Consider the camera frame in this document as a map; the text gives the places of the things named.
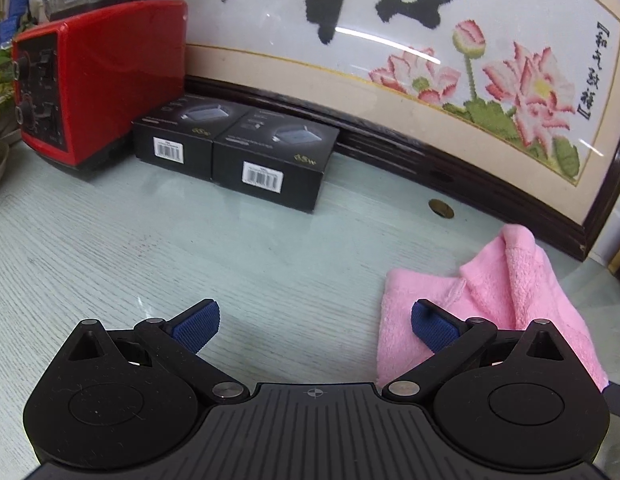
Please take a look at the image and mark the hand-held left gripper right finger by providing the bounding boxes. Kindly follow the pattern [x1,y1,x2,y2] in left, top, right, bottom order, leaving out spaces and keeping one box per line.
[381,299,565,404]

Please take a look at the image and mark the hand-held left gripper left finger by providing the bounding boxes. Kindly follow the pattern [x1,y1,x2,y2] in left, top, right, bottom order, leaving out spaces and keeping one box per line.
[65,299,249,404]

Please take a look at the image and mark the pink towel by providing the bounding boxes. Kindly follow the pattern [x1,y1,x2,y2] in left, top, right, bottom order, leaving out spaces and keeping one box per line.
[377,223,610,392]

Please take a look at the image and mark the black charger box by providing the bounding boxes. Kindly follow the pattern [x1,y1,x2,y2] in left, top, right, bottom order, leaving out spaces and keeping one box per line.
[131,92,254,182]
[212,106,341,213]

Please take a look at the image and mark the red blender base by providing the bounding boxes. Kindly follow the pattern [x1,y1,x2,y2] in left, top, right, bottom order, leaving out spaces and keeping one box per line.
[11,0,189,170]

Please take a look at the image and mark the framed lotus embroidery picture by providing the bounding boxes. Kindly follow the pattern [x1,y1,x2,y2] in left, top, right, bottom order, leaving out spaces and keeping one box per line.
[177,0,620,263]

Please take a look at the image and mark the beige plant pot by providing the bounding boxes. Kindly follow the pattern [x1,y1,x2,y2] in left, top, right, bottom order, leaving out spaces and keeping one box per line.
[0,102,22,145]

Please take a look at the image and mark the blue box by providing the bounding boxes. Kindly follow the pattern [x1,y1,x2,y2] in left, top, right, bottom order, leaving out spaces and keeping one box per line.
[0,0,37,43]

